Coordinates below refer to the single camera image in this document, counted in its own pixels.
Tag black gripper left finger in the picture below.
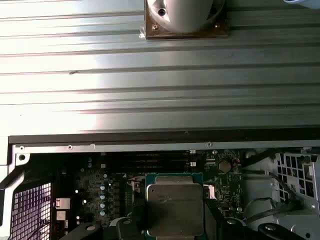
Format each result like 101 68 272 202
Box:
65 199 151 240

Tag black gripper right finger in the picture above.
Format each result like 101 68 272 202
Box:
202 197 305 240

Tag silver CPU chip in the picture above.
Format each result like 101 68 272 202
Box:
144 172 205 239

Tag RAM slot black latches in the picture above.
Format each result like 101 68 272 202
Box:
103 156 196 163
103 167 196 174

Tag RAM slot white latches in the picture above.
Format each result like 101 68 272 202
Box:
103 151 196 158
99 161 196 169

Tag green motherboard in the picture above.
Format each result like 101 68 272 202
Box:
56 149 245 240

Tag silver coin battery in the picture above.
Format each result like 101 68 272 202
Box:
218 159 232 173

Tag silver disk bay cage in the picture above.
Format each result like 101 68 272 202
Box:
273 148 320 227

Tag black PC case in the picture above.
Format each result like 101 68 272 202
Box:
0 134 320 240

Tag brown square base plate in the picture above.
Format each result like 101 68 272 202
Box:
144 8 231 41

